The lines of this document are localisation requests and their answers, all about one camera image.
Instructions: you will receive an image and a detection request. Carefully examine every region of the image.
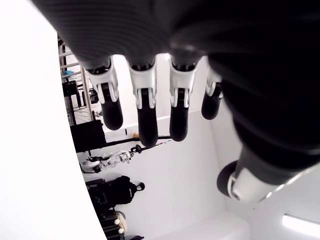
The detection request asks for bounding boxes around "rectangular ceiling light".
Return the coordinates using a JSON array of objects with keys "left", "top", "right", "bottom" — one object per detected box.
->
[{"left": 282, "top": 213, "right": 320, "bottom": 232}]

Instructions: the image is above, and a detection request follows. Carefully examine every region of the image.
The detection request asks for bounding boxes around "black cabinet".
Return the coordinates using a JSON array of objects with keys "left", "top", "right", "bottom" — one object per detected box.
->
[{"left": 70, "top": 119, "right": 107, "bottom": 153}]

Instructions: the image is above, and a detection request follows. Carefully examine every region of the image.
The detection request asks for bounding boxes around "silver humanoid robot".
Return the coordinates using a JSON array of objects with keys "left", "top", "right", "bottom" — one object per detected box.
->
[{"left": 82, "top": 149, "right": 133, "bottom": 175}]

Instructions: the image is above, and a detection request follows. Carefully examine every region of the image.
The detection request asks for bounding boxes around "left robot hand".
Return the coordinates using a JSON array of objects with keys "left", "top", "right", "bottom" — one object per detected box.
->
[{"left": 29, "top": 0, "right": 320, "bottom": 204}]

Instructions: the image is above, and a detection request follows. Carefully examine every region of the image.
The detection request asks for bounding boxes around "beige padded object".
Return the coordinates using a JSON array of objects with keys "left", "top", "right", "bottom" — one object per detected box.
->
[{"left": 113, "top": 211, "right": 126, "bottom": 235}]

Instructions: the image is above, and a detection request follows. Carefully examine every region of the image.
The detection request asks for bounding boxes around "black backpack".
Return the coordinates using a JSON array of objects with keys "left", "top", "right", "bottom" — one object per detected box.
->
[{"left": 109, "top": 175, "right": 146, "bottom": 208}]

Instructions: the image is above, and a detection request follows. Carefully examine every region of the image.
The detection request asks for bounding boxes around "metal shelf rack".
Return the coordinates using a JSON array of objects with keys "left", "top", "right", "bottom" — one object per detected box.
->
[{"left": 57, "top": 37, "right": 101, "bottom": 126}]

